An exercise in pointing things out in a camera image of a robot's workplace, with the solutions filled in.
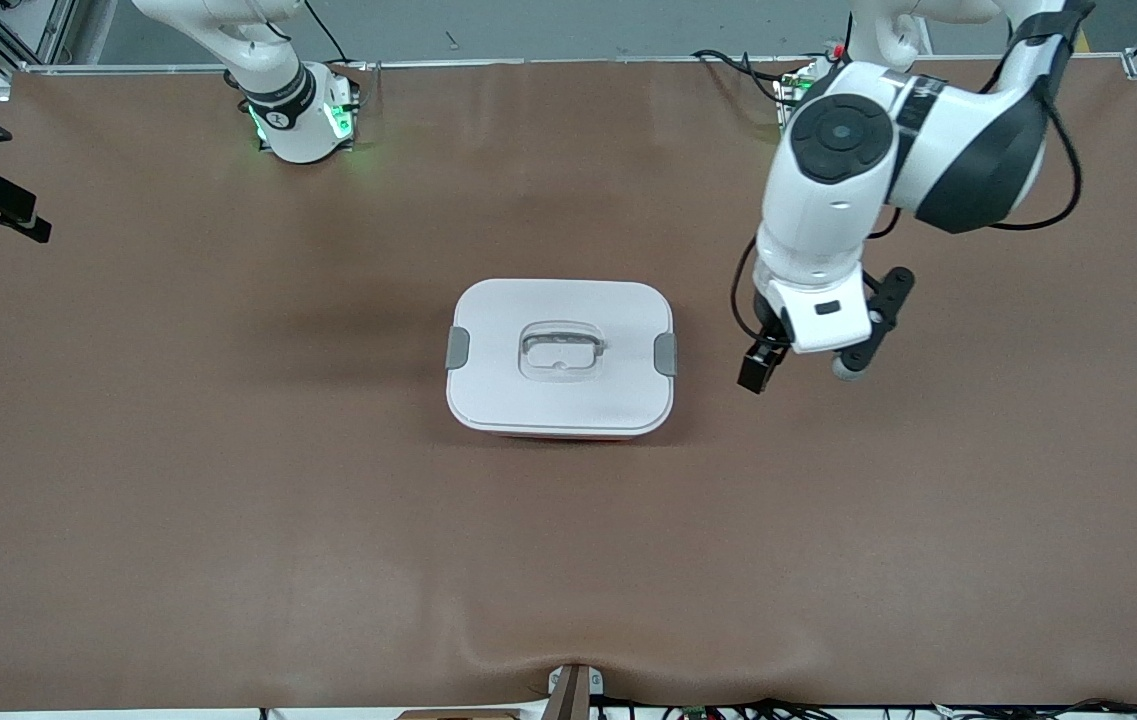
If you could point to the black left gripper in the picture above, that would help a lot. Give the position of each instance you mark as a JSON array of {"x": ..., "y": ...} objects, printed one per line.
[{"x": 766, "y": 352}]

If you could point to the gray lid latch clip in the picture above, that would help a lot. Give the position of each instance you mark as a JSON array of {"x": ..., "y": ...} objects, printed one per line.
[
  {"x": 458, "y": 348},
  {"x": 666, "y": 353}
]

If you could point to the white box lid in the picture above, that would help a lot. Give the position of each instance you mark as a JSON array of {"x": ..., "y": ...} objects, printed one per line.
[{"x": 498, "y": 400}]

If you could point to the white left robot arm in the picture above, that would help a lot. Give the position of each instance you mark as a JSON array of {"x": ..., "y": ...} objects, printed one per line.
[{"x": 828, "y": 200}]

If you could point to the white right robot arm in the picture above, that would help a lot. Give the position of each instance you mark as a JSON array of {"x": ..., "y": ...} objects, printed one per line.
[{"x": 293, "y": 120}]

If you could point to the pink plastic box base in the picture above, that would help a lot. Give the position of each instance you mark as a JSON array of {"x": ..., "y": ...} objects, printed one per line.
[{"x": 558, "y": 436}]

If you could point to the brown table mat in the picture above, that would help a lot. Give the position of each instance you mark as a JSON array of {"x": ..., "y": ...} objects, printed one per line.
[{"x": 568, "y": 560}]

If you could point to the brown wooden board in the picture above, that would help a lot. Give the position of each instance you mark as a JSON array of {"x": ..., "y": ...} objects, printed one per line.
[{"x": 458, "y": 715}]

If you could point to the camera stand post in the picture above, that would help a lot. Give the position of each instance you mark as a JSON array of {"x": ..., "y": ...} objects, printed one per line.
[{"x": 573, "y": 695}]

